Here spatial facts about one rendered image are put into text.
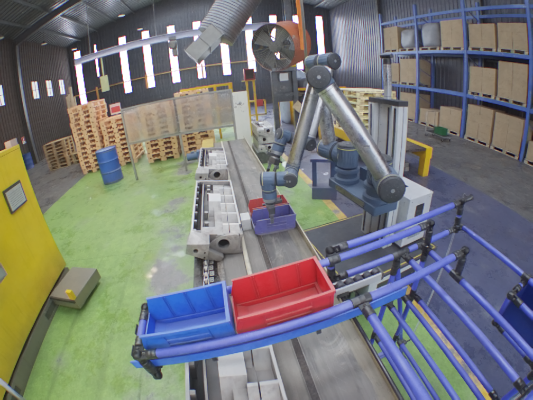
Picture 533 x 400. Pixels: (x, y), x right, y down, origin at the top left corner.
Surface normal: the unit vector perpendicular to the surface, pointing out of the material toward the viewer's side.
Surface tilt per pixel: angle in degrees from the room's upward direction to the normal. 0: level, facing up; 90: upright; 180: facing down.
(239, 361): 10
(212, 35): 90
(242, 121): 90
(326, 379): 0
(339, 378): 0
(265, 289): 88
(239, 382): 46
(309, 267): 88
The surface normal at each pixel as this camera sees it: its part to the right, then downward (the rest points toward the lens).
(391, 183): -0.18, 0.36
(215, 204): 0.20, -0.35
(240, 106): 0.20, 0.42
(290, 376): -0.08, -0.89
